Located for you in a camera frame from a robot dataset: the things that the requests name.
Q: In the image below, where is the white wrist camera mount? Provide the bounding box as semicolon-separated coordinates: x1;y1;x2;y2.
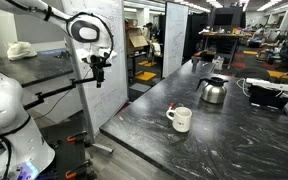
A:
76;48;117;64

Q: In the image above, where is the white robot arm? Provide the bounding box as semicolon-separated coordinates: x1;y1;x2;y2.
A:
0;0;116;180

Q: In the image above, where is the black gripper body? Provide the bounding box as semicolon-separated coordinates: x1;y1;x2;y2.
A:
91;55;111;80

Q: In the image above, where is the white ceramic mug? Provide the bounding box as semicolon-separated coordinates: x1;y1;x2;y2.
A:
166;107;192;133

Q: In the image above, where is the cardboard box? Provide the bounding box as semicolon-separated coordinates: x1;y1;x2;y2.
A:
127;28;148;52

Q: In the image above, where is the white cloth bundle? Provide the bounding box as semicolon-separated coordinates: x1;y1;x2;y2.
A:
7;41;37;61

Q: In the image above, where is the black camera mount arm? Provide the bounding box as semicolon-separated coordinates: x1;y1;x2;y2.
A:
24;78;97;110

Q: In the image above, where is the white power strip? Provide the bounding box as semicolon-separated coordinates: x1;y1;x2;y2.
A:
246;78;288;92

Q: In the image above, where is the large white whiteboard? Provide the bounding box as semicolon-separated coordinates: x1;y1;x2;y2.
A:
61;0;128;135

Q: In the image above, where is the black box on table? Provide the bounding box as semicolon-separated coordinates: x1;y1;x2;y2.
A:
249;86;288;109

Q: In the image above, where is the steel coffee carafe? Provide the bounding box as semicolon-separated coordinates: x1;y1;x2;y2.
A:
197;77;227;104

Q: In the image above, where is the wooden desk in background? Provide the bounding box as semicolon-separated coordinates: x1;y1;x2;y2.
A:
202;33;245;69

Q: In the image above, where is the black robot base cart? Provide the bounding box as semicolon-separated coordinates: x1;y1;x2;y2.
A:
37;130;97;180

